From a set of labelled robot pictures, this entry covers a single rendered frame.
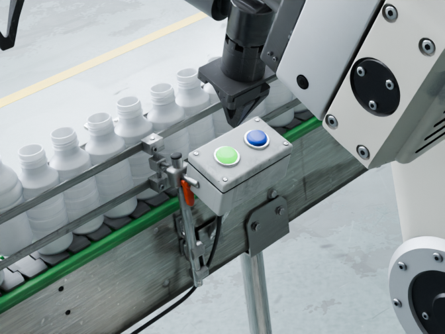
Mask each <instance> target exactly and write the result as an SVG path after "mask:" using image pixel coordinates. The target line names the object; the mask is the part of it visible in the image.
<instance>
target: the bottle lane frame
mask: <svg viewBox="0 0 445 334"><path fill-rule="evenodd" d="M322 122H323V121H320V120H318V119H317V118H316V117H315V116H314V117H312V118H310V119H308V120H307V121H301V124H300V125H298V126H296V127H295V128H293V129H291V130H289V129H285V130H286V133H284V134H282V135H281V136H282V137H283V138H284V139H286V140H287V141H288V142H290V143H291V144H292V145H293V148H292V151H291V156H290V159H289V164H288V167H287V171H286V175H285V177H283V178H282V179H280V180H278V181H277V182H275V183H274V184H272V185H270V186H268V187H267V188H266V189H264V190H262V191H260V192H259V193H257V194H256V195H254V196H252V197H251V198H249V199H247V200H246V201H244V202H242V203H241V204H240V205H237V206H236V207H234V208H233V209H231V210H230V213H229V214H228V216H227V217H226V219H225V220H224V222H223V224H222V231H223V236H224V242H223V243H221V244H220V245H219V246H217V249H216V251H215V255H214V257H213V260H212V263H211V265H210V267H209V275H211V274H212V273H214V272H215V271H217V270H218V269H220V268H221V267H223V266H224V265H226V264H227V263H229V262H230V261H232V260H233V259H235V258H236V257H238V256H240V255H241V254H242V253H244V252H246V251H247V250H248V241H247V236H246V226H245V223H246V221H247V218H248V216H249V214H250V212H251V211H253V210H255V209H256V208H258V207H259V206H261V205H263V204H265V203H266V202H267V201H269V200H271V199H272V198H275V196H277V195H280V196H281V197H283V198H284V199H286V200H287V211H288V219H289V222H291V221H292V220H294V219H296V218H297V217H298V216H300V215H302V214H303V213H304V212H306V211H308V210H309V209H310V208H312V207H314V206H315V205H316V204H318V203H320V202H321V201H322V200H324V199H326V198H327V197H329V196H330V195H332V194H333V193H335V192H337V191H338V190H339V189H341V188H343V187H344V186H345V185H347V184H349V183H350V182H352V181H353V180H355V179H356V178H358V177H359V176H361V175H362V174H364V173H365V172H367V171H368V169H367V168H366V167H365V166H364V165H363V164H362V163H361V162H360V161H359V160H358V159H357V158H356V157H355V156H354V155H352V154H351V153H350V152H349V151H348V150H346V149H345V148H344V147H343V146H342V145H341V144H340V143H339V142H338V141H337V140H336V139H335V138H334V137H333V136H332V135H331V134H330V133H329V132H328V131H327V130H326V129H325V128H324V127H323V125H322ZM166 195H168V194H166ZM168 196H169V198H170V199H169V200H168V201H166V202H164V203H163V204H161V205H159V206H157V207H152V206H151V205H148V206H149V207H150V209H151V210H150V211H149V212H147V213H145V214H144V215H142V216H140V217H138V218H134V217H131V216H129V215H128V216H129V217H130V218H131V222H130V223H128V224H126V225H125V226H123V227H121V228H120V229H113V228H110V227H108V228H110V230H111V234H109V235H107V236H106V237H103V238H102V239H100V240H98V241H93V240H91V239H89V241H90V242H91V245H89V246H88V247H86V248H85V249H83V250H81V251H79V252H77V253H72V252H70V251H68V250H67V252H68V253H69V254H70V257H69V258H67V259H65V260H64V261H62V262H60V263H59V264H57V265H55V266H52V265H49V264H47V263H45V264H46V266H47V267H48V269H47V270H46V271H45V272H43V273H42V274H39V275H38V276H36V277H34V278H33V279H30V278H27V277H26V276H23V278H24V279H25V283H24V284H22V285H20V286H19V287H17V288H15V289H14V290H11V291H10V292H5V291H4V290H2V289H0V292H1V294H2V296H1V297H0V334H121V333H123V332H124V331H126V330H127V329H129V328H130V327H132V326H133V325H135V324H136V323H138V322H139V321H141V320H142V319H144V318H145V317H147V316H148V315H150V314H151V313H153V312H155V311H156V310H157V309H159V308H161V307H162V306H164V305H165V304H167V303H168V302H170V301H171V300H173V299H174V298H176V297H178V296H179V295H180V294H182V293H184V292H185V291H186V290H188V289H190V288H191V287H192V286H194V285H193V279H192V278H191V277H190V275H189V269H190V268H191V267H190V262H189V261H187V260H186V257H185V254H184V255H181V251H180V247H179V240H180V239H181V238H182V236H181V233H177V229H176V225H175V217H177V216H178V215H181V211H180V206H179V200H178V195H176V196H171V195H168ZM194 199H195V202H194V205H193V206H191V214H192V218H193V226H194V230H195V238H196V240H199V238H198V233H197V231H198V230H200V229H202V228H203V227H205V226H206V225H208V224H209V223H211V222H213V221H214V220H215V219H216V218H217V214H216V213H215V212H214V211H212V210H211V209H210V208H209V207H208V206H207V205H206V204H205V203H204V202H203V201H201V200H200V199H199V198H198V197H197V196H196V195H195V194H194ZM209 275H208V276H209ZM208 276H206V277H208ZM206 277H204V278H206Z"/></svg>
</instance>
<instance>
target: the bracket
mask: <svg viewBox="0 0 445 334"><path fill-rule="evenodd" d="M118 123H119V117H116V118H114V119H113V124H114V126H115V127H116V125H117V124H118ZM140 141H141V142H142V144H143V148H144V150H142V151H143V152H145V153H147V154H149V155H151V156H152V155H153V156H152V157H150V158H149V159H148V161H149V165H150V169H151V170H153V171H155V172H156V173H155V174H154V175H152V176H150V177H148V179H149V180H150V185H151V187H150V189H152V190H154V191H155V192H158V193H160V192H162V191H164V190H166V189H168V188H170V187H171V186H172V187H174V188H177V195H178V200H179V206H180V211H181V215H178V216H177V217H175V225H176V229H177V233H181V236H182V238H181V239H180V240H179V247H180V251H181V255H184V254H185V257H186V260H187V261H189V262H190V267H191V268H190V269H189V275H190V277H191V278H192V279H193V285H194V286H195V287H200V286H202V285H203V278H204V277H206V276H208V275H209V267H208V265H207V264H205V257H204V254H205V244H204V243H203V242H201V241H199V240H196V238H195V230H194V226H193V218H192V214H191V206H193V205H194V202H195V199H194V193H193V192H192V191H191V190H190V187H191V185H192V186H194V187H195V188H199V182H198V181H197V180H195V179H193V178H192V177H190V176H188V175H187V174H186V173H187V162H185V161H183V160H182V153H180V152H174V153H172V154H171V155H170V157H171V159H172V166H171V165H169V164H167V161H166V158H165V157H163V156H162V155H160V154H158V152H160V151H161V150H163V149H165V146H164V140H163V137H161V136H159V135H156V134H154V133H152V134H151V135H148V136H147V137H145V138H143V139H141V140H140ZM162 171H165V172H167V174H166V173H164V172H162Z"/></svg>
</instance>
